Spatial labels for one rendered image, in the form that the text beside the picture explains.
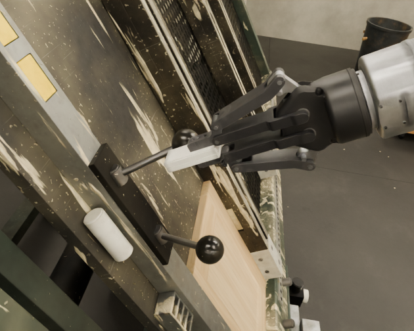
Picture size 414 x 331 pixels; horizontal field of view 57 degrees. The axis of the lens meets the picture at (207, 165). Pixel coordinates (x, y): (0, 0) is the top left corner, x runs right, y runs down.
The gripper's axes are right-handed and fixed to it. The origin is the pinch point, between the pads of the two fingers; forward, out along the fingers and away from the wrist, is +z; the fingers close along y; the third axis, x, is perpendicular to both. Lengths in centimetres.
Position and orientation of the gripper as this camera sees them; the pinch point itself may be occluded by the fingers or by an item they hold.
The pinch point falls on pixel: (192, 154)
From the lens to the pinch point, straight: 46.9
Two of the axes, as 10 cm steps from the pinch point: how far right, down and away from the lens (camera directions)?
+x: 1.2, -5.9, 8.0
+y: 4.1, 7.6, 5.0
